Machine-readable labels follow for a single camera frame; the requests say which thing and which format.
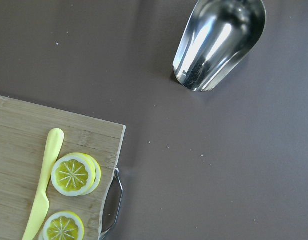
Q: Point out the yellow plastic knife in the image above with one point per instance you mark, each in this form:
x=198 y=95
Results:
x=41 y=202

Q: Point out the steel scoop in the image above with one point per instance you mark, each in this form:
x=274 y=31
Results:
x=217 y=37

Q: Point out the bamboo cutting board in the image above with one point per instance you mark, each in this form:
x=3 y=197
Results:
x=24 y=128

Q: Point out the lemon slice near blade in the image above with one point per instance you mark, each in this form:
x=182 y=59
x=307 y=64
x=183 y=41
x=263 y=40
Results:
x=63 y=225

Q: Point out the lemon slice near handle end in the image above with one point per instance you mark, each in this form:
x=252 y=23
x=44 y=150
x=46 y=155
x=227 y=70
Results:
x=76 y=174

